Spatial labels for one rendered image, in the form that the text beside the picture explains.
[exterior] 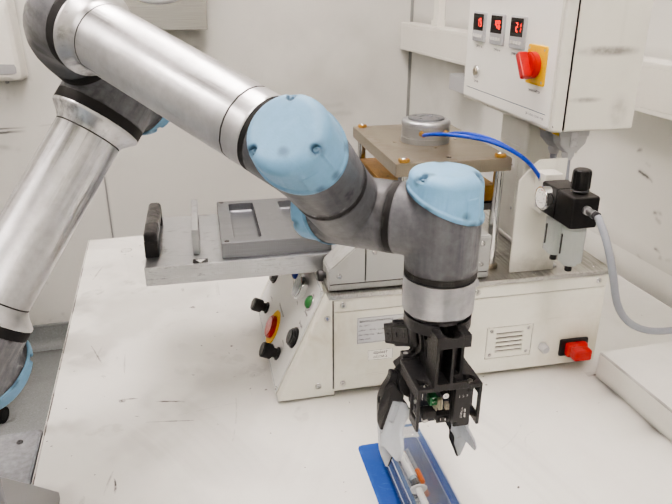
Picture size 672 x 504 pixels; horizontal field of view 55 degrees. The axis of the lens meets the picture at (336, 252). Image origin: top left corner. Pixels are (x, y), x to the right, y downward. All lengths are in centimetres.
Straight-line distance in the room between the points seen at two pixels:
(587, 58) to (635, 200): 61
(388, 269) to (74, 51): 51
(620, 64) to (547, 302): 37
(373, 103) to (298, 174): 213
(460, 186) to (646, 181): 94
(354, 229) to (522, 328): 51
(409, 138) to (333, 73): 154
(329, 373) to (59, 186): 47
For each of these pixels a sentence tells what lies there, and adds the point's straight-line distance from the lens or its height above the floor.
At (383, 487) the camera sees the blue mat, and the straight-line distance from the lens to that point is 89.
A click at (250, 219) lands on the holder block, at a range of 110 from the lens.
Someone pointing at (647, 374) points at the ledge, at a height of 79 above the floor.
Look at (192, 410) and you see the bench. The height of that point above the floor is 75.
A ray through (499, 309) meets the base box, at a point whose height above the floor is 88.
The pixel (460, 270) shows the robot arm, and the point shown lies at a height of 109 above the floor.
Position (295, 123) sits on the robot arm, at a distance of 53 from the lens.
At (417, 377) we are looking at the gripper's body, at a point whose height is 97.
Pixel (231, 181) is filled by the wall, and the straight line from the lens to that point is 259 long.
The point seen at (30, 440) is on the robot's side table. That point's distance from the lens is 105.
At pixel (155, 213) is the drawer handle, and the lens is 107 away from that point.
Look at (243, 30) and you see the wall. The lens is 250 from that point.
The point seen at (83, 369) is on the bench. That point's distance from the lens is 118.
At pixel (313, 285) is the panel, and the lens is 101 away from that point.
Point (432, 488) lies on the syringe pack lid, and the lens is 83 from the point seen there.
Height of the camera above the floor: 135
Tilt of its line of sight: 23 degrees down
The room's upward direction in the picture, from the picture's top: straight up
